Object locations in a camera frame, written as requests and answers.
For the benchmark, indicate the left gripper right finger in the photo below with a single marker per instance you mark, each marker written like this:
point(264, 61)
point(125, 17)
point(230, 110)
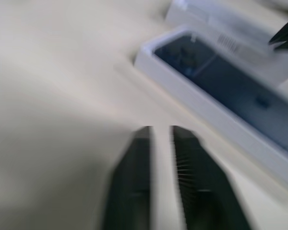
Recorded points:
point(201, 187)

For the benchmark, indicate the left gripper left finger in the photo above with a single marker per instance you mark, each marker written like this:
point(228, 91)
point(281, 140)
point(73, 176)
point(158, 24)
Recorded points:
point(132, 182)

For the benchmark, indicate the white phone box lid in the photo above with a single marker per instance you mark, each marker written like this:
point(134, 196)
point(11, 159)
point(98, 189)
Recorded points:
point(206, 16)

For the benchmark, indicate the white phone box base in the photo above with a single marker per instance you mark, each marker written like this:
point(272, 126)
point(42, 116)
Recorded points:
point(182, 88)

